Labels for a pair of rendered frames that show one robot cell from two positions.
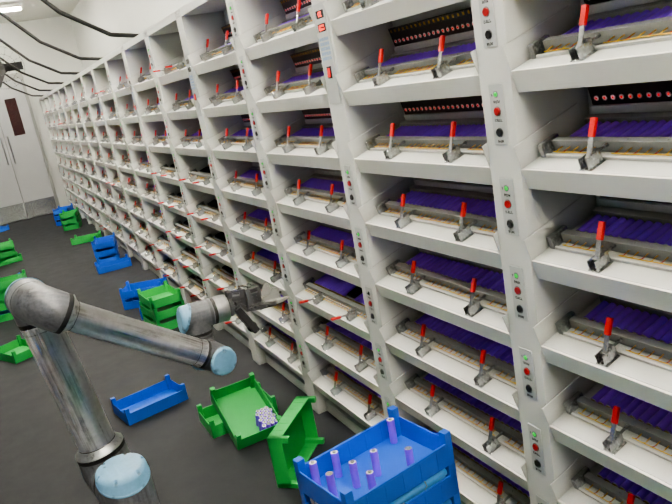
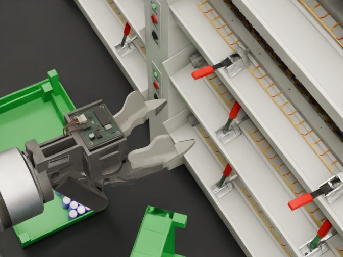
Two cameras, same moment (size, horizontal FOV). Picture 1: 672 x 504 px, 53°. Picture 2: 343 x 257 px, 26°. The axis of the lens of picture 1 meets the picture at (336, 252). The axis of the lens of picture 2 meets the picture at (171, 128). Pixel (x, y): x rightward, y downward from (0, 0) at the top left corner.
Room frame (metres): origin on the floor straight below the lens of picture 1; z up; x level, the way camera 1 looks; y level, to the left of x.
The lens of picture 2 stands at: (1.69, 0.26, 1.46)
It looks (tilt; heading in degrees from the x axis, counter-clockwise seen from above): 54 degrees down; 356
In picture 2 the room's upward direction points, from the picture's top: straight up
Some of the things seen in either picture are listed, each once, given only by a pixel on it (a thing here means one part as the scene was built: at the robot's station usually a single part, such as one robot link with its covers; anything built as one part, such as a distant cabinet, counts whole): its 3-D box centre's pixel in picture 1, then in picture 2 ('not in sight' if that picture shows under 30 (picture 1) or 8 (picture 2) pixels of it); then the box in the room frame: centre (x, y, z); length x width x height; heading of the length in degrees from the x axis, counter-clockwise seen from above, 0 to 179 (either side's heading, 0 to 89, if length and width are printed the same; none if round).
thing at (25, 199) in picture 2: (221, 308); (15, 182); (2.18, 0.41, 0.68); 0.10 x 0.05 x 0.09; 25
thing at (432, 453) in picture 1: (374, 460); not in sight; (1.36, 0.00, 0.52); 0.30 x 0.20 x 0.08; 123
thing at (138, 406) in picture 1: (149, 398); not in sight; (3.00, 1.00, 0.04); 0.30 x 0.20 x 0.08; 125
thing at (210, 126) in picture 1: (238, 193); not in sight; (3.33, 0.42, 0.88); 0.20 x 0.09 x 1.76; 115
